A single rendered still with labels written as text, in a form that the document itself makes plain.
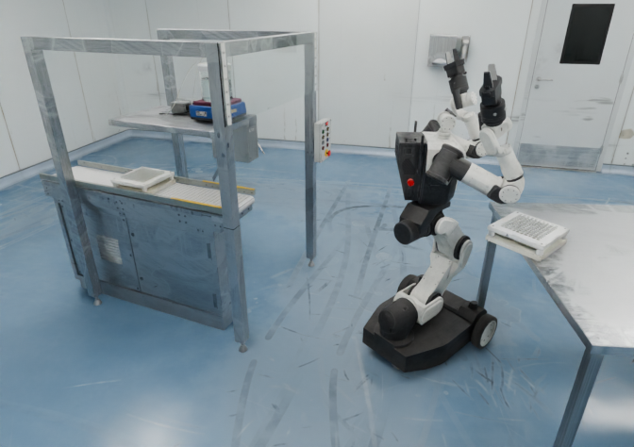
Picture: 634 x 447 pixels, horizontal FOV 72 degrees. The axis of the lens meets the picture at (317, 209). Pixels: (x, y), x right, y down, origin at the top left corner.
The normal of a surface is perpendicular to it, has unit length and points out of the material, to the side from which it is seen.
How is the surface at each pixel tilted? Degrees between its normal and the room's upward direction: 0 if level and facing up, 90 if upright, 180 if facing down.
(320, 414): 0
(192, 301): 90
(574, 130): 90
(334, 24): 90
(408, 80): 90
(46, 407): 0
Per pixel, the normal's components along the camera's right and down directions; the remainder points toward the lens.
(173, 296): -0.39, 0.38
